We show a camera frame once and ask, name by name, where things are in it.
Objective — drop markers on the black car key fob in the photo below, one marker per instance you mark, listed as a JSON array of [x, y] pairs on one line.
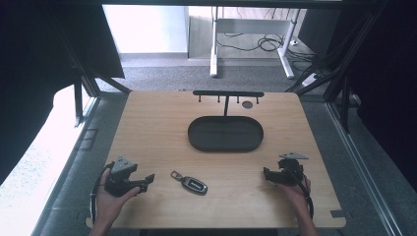
[[193, 185]]

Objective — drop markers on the person's right hand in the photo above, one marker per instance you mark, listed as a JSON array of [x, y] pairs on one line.
[[295, 195]]

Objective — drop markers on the white desk frame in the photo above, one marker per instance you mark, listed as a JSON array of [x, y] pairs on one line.
[[250, 26]]

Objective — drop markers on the dark curtain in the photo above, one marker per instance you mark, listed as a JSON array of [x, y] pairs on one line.
[[387, 82], [32, 65]]

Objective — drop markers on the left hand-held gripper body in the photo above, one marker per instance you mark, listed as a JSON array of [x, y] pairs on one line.
[[119, 183]]

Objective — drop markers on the white power strip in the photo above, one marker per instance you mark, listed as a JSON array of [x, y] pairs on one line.
[[310, 79]]

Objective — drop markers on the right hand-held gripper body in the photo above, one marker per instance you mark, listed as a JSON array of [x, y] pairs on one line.
[[290, 170]]

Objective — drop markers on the person's left hand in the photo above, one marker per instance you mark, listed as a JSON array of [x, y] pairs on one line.
[[109, 203]]

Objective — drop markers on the round grey table grommet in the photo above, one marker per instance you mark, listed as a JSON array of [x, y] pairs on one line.
[[247, 105]]

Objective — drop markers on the black metal stand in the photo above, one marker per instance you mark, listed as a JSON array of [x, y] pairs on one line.
[[78, 98], [341, 78]]

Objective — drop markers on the black key rack with tray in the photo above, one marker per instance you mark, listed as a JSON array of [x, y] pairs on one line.
[[225, 133]]

